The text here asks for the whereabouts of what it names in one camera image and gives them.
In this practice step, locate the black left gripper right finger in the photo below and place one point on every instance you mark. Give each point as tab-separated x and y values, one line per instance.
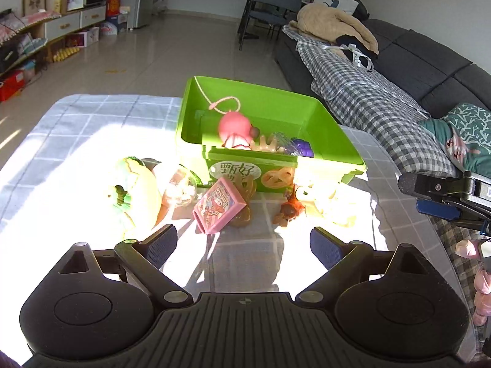
345	264

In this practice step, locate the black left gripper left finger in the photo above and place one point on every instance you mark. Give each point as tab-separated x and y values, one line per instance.
143	260

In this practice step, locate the orange toy pumpkin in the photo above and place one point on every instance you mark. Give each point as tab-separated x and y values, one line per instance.
132	199

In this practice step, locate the orange red toy figure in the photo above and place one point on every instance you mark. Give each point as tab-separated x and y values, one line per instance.
289	210

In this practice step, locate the pink card box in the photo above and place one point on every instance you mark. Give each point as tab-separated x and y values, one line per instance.
218	206

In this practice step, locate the brown toy figure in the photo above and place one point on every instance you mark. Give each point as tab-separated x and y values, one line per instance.
247	188

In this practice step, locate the person right hand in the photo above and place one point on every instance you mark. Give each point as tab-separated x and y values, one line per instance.
469	249

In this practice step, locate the green patterned pillow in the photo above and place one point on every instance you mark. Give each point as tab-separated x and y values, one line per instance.
464	134

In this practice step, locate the purple toy grapes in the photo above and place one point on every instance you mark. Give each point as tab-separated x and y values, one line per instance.
303	147

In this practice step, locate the dark grey sofa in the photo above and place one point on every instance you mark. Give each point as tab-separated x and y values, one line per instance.
437	77

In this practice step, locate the white checked tablecloth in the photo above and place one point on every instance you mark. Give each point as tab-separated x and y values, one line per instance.
52	197

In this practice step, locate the grey plaid blanket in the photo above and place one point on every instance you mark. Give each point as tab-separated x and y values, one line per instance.
367	101

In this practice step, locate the green plastic storage box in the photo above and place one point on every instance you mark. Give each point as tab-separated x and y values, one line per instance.
280	113

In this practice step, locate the pink round toy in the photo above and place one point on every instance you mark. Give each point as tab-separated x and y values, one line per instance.
236	132

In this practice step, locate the beige blanket pile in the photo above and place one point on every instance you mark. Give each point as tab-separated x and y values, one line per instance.
328	24

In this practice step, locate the white drawer cabinet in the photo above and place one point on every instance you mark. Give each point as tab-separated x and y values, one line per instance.
74	22

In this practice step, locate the dark office chair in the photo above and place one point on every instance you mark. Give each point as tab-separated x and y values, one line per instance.
274	13

